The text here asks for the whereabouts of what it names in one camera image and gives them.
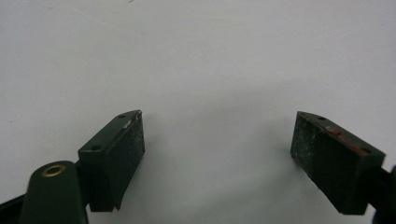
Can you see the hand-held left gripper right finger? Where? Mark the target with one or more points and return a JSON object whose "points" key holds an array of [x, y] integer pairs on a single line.
{"points": [[333, 168]]}

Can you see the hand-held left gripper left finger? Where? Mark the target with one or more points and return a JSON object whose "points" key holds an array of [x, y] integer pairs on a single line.
{"points": [[112, 158]]}

